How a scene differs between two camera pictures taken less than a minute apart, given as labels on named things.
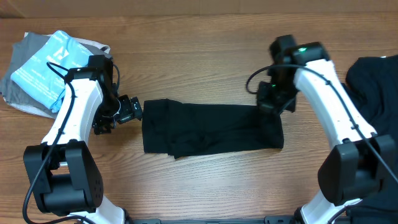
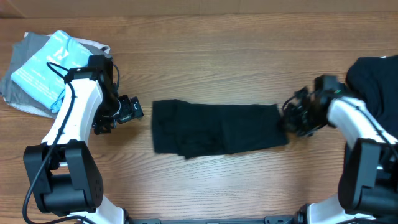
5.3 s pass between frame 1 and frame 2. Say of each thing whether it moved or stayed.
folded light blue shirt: stayed
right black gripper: moved
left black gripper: stayed
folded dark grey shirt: stayed
